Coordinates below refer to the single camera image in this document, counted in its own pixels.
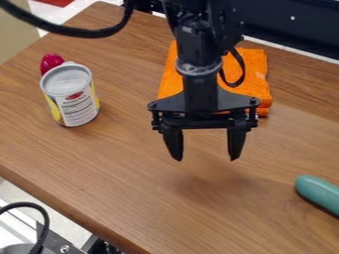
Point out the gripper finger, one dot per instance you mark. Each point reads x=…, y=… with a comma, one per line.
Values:
x=174, y=142
x=235, y=141

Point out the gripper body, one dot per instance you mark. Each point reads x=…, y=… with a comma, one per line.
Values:
x=201, y=99

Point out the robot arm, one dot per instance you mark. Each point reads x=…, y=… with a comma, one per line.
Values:
x=201, y=29

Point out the orange cloth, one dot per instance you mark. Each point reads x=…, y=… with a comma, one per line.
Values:
x=253, y=71

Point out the teal tool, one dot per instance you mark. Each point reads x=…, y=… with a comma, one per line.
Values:
x=318, y=192

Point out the white can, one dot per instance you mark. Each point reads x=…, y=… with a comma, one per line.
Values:
x=70, y=94

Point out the red toy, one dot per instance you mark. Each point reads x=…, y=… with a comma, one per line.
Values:
x=50, y=63

